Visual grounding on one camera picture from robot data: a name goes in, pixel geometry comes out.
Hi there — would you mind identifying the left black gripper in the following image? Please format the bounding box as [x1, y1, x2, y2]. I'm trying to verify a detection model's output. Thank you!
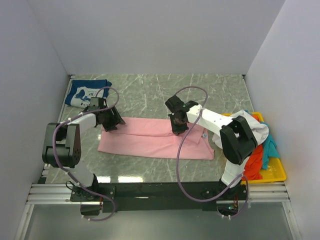
[100, 105, 125, 132]

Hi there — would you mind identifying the pink t shirt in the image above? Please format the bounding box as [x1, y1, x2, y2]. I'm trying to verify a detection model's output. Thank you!
[97, 117, 214, 160]

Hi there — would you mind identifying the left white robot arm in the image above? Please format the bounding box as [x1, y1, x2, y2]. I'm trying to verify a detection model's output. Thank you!
[42, 97, 126, 201]

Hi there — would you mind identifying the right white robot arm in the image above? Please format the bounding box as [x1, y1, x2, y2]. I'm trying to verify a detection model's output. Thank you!
[165, 95, 258, 203]

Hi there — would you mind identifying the folded blue printed t shirt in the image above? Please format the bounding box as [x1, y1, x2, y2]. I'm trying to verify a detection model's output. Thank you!
[64, 79, 112, 109]

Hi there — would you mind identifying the black base beam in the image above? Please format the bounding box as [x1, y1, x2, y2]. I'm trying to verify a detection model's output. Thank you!
[70, 182, 247, 216]

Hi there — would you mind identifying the white t shirt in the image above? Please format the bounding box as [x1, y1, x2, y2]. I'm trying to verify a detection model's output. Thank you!
[211, 109, 271, 151]

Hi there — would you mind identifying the orange t shirt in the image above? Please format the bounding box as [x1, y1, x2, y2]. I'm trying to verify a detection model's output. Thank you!
[244, 144, 263, 181]

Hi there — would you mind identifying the teal t shirt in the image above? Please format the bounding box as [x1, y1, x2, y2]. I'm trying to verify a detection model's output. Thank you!
[245, 110, 280, 170]

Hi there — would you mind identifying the yellow plastic tray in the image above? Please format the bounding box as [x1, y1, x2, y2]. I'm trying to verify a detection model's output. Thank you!
[221, 113, 287, 185]

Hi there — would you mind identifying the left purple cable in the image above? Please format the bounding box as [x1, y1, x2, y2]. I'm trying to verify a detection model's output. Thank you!
[53, 86, 120, 223]

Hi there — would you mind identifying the purple cable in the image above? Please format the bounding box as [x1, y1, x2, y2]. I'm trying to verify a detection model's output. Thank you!
[175, 86, 251, 219]
[53, 86, 120, 223]

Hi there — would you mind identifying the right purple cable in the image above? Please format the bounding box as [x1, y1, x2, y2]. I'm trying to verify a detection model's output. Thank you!
[175, 86, 251, 219]

